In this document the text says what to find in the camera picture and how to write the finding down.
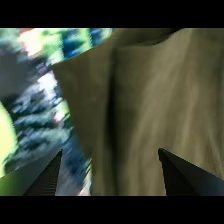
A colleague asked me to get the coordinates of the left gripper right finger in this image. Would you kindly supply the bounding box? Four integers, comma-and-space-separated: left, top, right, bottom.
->
157, 147, 224, 197

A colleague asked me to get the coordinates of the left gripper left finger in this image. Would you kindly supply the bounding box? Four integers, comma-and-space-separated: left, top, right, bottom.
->
0, 148, 64, 197

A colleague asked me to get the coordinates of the olive green garment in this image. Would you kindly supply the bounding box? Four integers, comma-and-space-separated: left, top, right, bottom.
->
51, 28, 224, 197

